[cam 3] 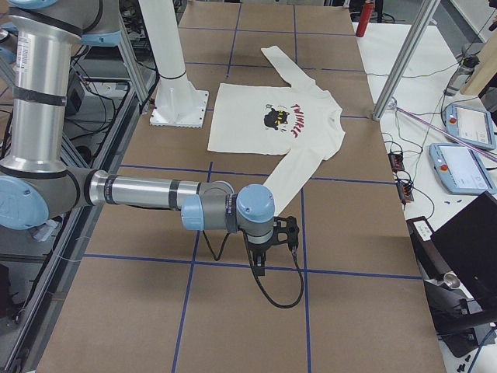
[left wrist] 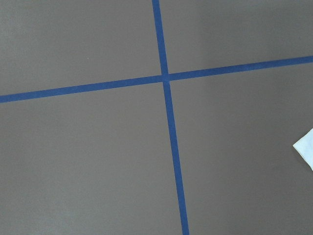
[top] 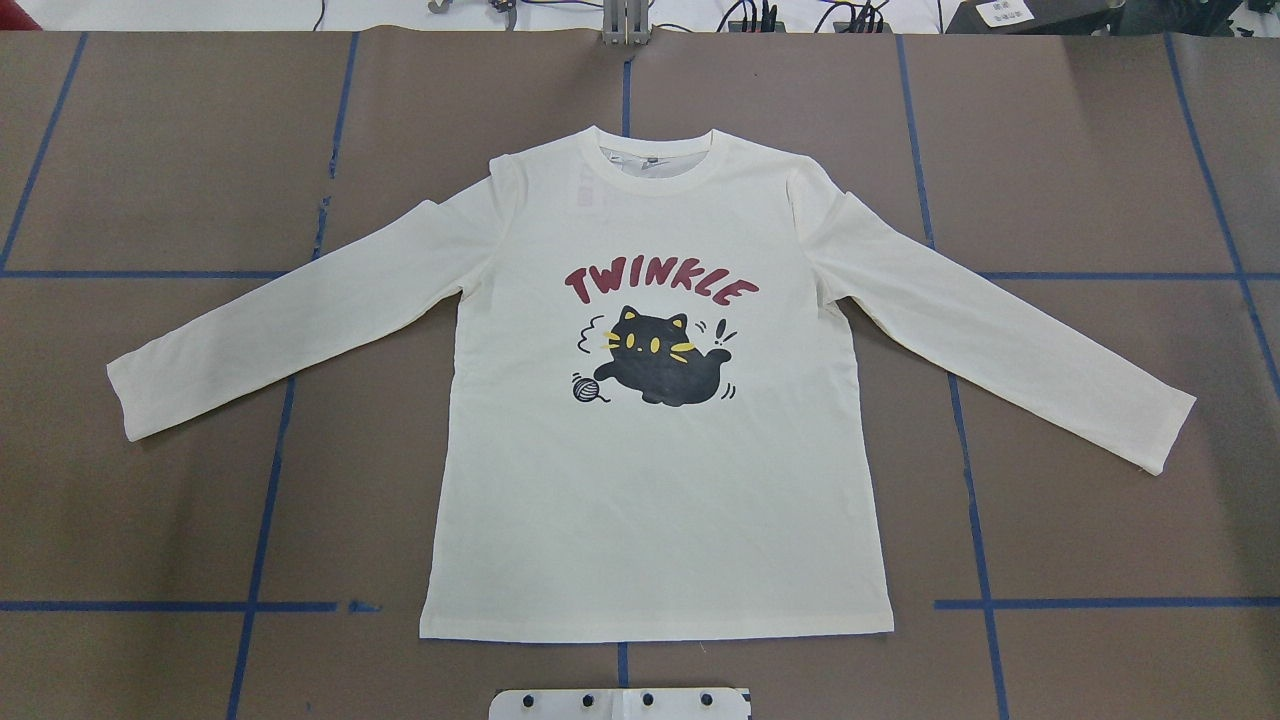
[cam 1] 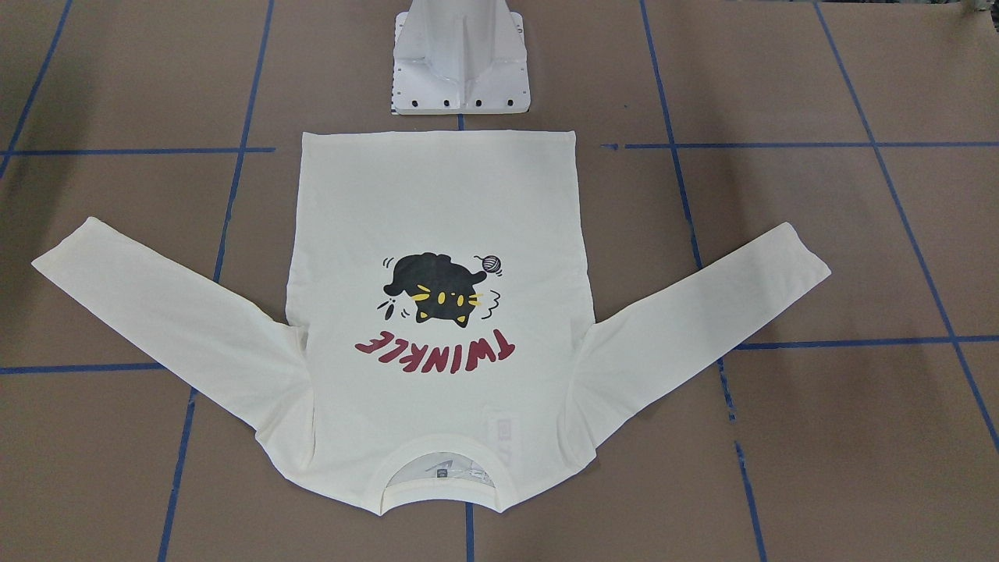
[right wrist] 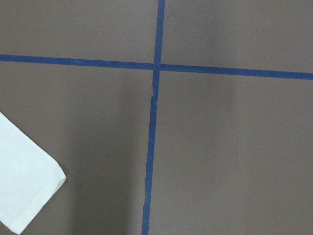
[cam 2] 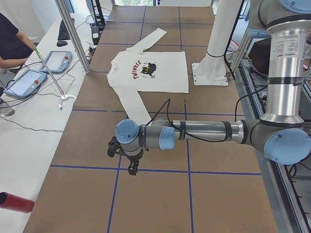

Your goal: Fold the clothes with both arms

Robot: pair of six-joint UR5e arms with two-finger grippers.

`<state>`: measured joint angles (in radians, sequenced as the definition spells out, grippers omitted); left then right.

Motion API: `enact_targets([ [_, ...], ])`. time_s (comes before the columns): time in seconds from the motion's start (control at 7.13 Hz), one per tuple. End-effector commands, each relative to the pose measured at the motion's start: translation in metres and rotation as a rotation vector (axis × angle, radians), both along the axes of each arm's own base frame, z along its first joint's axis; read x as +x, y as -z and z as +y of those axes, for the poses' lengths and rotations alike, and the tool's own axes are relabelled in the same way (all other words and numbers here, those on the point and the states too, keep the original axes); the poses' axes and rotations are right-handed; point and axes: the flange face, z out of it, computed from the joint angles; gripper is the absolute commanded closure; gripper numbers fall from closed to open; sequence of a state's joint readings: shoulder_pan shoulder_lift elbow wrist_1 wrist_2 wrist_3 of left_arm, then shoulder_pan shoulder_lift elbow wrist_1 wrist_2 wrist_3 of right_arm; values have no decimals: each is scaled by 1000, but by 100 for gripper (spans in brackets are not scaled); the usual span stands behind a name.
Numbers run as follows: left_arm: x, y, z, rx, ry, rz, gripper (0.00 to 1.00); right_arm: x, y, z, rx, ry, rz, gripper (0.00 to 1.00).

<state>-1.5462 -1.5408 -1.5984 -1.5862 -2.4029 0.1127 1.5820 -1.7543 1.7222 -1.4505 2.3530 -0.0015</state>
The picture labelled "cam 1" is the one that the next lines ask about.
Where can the cream long-sleeve cat shirt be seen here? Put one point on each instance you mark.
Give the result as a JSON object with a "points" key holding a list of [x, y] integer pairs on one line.
{"points": [[440, 340]]}

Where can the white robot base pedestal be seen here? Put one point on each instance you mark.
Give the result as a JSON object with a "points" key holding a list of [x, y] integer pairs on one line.
{"points": [[459, 57]]}

